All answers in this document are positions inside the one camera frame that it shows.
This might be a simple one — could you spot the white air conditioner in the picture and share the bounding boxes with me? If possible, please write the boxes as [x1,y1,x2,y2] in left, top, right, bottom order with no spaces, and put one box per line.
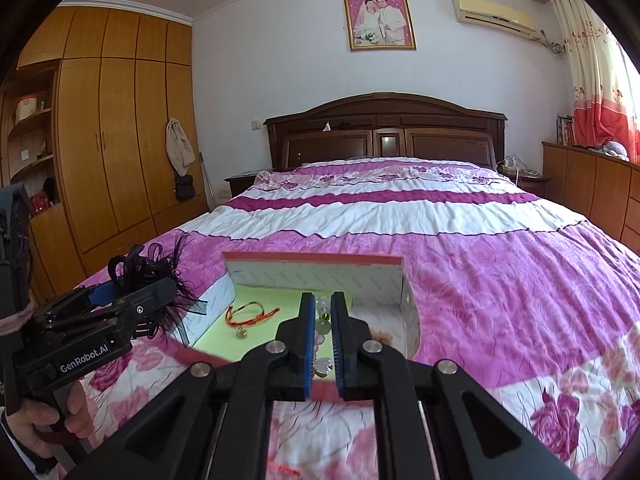
[452,0,536,39]

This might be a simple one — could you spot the small black bag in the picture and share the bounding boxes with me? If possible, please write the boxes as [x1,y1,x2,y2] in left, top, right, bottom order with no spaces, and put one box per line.
[174,174,197,202]

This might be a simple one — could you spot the light green paper sheet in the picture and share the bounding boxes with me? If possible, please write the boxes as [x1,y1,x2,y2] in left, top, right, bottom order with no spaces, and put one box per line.
[192,285,357,386]

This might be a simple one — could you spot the pink cloth band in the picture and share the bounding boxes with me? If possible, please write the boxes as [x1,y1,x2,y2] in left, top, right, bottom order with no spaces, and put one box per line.
[0,309,37,337]

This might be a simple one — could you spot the white rod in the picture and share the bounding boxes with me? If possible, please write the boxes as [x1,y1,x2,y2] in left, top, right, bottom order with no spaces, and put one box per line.
[199,152,215,209]

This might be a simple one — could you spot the red dotted box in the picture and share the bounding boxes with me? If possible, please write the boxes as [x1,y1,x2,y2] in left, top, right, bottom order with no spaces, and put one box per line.
[28,192,54,216]

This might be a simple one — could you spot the pink cardboard box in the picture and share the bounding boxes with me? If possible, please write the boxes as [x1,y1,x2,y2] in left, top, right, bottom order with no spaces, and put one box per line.
[182,252,421,363]

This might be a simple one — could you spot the framed wedding photo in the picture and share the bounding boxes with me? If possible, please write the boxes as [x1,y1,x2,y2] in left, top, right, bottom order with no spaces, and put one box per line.
[343,0,417,52]

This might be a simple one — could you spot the dark wooden nightstand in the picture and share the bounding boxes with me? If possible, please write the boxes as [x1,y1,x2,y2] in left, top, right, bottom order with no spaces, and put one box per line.
[224,170,274,198]
[497,169,552,197]

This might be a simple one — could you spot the air conditioner cable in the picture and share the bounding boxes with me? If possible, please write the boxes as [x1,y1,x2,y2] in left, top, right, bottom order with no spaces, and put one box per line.
[536,29,567,57]

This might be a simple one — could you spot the low wooden cabinet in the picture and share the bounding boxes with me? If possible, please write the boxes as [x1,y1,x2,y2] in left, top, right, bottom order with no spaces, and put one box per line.
[542,141,640,257]

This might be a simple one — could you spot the white pot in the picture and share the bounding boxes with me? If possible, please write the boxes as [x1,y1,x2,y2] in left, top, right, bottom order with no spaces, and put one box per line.
[15,95,42,124]

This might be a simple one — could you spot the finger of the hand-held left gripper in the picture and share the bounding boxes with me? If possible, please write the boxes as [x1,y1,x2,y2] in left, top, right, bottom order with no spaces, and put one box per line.
[112,280,179,319]
[89,282,124,307]

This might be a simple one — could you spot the grey plush toy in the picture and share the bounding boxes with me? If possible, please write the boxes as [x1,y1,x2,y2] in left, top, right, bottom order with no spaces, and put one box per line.
[602,138,630,161]

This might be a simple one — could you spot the beige cloth bag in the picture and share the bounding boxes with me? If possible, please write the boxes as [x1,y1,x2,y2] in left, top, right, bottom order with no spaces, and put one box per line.
[166,118,196,174]

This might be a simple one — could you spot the red multicolour string bracelet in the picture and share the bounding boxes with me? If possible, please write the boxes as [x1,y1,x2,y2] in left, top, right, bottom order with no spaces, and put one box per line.
[225,301,281,339]

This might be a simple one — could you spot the bed with floral bedspread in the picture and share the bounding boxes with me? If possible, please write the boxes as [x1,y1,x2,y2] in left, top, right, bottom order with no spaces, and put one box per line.
[65,157,640,480]

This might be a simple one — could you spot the floral red and cream curtain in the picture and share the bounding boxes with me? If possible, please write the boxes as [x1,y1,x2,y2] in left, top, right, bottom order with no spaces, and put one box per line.
[546,0,640,162]

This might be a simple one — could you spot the black feather hair clip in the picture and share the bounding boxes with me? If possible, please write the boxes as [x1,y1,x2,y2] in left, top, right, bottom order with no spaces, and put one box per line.
[107,232,209,349]

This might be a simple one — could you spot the white power strip with cables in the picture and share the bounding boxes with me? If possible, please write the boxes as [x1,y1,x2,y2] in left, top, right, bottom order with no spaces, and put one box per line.
[500,155,542,177]

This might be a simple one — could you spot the wooden wardrobe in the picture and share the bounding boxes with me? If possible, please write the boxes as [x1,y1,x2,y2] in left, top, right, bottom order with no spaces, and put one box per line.
[15,5,209,283]

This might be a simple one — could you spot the dark wooden headboard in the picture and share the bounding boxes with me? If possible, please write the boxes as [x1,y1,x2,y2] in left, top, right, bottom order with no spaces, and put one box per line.
[263,92,509,172]

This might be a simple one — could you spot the person's left hand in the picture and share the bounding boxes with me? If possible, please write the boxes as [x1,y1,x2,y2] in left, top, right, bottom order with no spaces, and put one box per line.
[0,382,89,460]

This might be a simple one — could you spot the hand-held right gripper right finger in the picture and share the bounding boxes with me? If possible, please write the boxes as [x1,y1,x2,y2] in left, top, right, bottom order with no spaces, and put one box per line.
[330,292,581,480]

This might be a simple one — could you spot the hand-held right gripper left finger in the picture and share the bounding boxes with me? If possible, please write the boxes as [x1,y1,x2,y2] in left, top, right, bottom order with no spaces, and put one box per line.
[65,292,316,480]

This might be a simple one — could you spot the wooden corner shelf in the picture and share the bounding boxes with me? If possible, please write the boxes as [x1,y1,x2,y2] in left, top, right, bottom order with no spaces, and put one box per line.
[0,60,65,218]

